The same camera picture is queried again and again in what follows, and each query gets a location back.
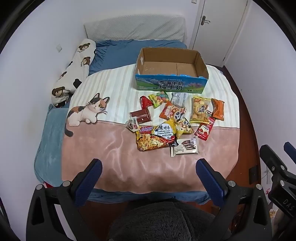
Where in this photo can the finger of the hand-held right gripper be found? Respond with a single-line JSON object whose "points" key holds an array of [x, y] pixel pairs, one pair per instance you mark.
{"points": [[291, 150], [270, 156]]}

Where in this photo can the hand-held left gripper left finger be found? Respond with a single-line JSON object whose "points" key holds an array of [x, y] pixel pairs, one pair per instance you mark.
{"points": [[92, 172]]}

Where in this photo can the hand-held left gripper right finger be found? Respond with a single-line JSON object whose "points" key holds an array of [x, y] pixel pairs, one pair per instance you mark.
{"points": [[207, 178]]}

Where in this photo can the white chocolate cookie packet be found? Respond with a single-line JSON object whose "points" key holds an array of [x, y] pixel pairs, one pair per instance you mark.
{"points": [[185, 147]]}

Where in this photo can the yellow panda snack packet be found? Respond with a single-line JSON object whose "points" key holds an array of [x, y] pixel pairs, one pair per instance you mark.
{"points": [[184, 127]]}

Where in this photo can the small white snack packet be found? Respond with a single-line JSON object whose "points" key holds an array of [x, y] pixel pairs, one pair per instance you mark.
{"points": [[131, 125]]}

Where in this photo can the yellow instant noodle packet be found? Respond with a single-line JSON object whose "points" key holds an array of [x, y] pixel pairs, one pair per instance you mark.
{"points": [[157, 139]]}

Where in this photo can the yellow biscuit bag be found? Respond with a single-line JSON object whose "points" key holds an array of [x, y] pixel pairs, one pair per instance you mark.
{"points": [[200, 109]]}

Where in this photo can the plain orange snack packet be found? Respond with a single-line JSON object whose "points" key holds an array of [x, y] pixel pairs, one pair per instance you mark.
{"points": [[218, 109]]}

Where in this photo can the brown glossy snack packet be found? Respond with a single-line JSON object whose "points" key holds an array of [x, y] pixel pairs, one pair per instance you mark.
{"points": [[140, 115]]}

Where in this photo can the orange panda snack packet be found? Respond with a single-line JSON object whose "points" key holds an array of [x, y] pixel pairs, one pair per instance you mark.
{"points": [[170, 111]]}

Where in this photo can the clear wrapper snack packet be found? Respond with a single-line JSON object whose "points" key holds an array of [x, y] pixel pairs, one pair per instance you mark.
{"points": [[178, 98]]}

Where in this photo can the red triangular snack packet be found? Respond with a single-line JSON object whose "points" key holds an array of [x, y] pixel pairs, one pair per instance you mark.
{"points": [[145, 102]]}

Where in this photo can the colourful candy packet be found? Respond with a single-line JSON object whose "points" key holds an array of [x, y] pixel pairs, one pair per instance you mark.
{"points": [[159, 98]]}

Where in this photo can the cardboard box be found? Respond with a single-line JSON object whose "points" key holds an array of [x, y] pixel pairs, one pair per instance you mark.
{"points": [[170, 62]]}

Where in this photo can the small black box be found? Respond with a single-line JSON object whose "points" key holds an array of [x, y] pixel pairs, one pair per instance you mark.
{"points": [[253, 175]]}

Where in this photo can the cat print blanket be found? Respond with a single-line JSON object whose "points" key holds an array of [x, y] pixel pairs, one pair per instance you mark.
{"points": [[104, 143]]}

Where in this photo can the light blue blanket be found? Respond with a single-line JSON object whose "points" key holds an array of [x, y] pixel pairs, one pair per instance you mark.
{"points": [[48, 143]]}

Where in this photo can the person's grey fleece pants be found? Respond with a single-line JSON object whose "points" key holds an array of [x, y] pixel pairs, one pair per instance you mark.
{"points": [[161, 222]]}

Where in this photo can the bear print pillow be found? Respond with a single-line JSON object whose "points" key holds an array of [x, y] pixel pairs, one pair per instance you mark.
{"points": [[78, 62]]}

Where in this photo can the blue duvet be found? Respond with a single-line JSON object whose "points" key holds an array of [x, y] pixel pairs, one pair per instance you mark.
{"points": [[120, 54]]}

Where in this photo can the white door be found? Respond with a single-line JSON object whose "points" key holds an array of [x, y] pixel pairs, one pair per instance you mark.
{"points": [[219, 27]]}

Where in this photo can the white headboard cushion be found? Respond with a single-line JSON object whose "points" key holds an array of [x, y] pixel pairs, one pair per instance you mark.
{"points": [[136, 27]]}

